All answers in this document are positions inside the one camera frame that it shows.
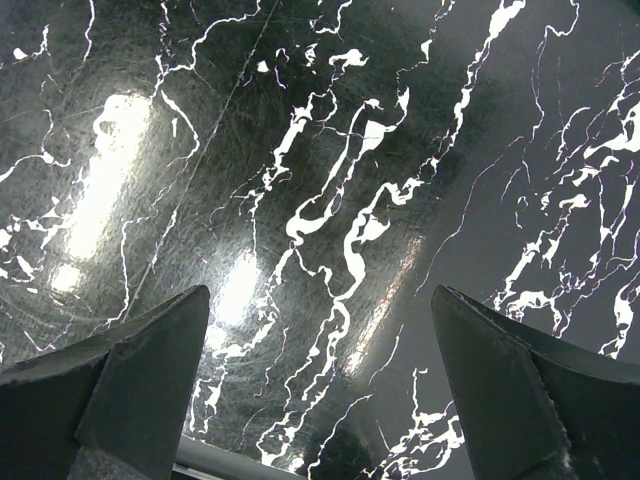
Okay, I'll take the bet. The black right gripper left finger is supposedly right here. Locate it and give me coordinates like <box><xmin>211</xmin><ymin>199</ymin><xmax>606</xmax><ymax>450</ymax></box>
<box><xmin>1</xmin><ymin>285</ymin><xmax>210</xmax><ymax>479</ymax></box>

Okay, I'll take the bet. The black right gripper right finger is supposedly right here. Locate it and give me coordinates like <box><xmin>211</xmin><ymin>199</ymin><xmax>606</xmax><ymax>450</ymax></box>
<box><xmin>431</xmin><ymin>285</ymin><xmax>639</xmax><ymax>479</ymax></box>

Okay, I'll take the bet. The aluminium front rail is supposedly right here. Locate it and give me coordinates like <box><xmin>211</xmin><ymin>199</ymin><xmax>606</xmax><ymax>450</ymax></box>
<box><xmin>171</xmin><ymin>436</ymin><xmax>297</xmax><ymax>480</ymax></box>

